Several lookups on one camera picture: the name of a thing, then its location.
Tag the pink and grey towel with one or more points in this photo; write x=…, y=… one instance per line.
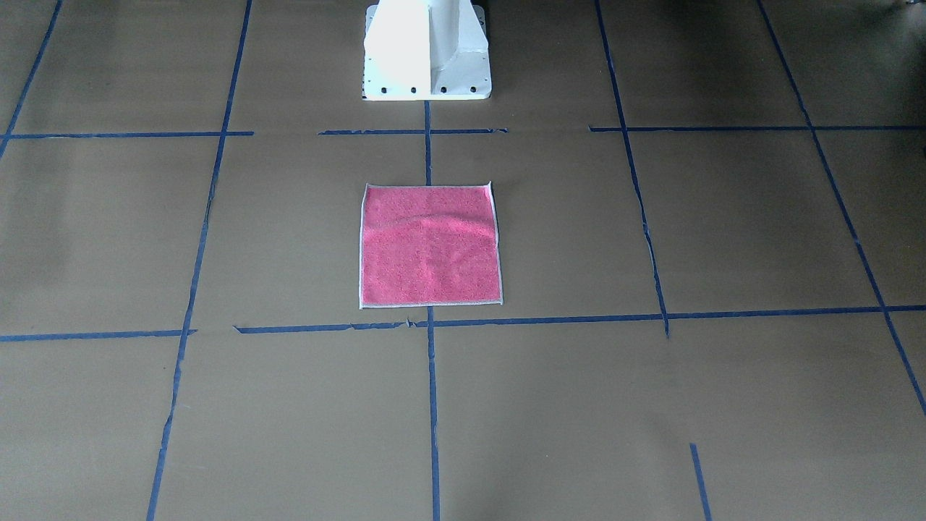
x=429, y=246

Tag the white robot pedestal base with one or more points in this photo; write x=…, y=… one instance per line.
x=426, y=50

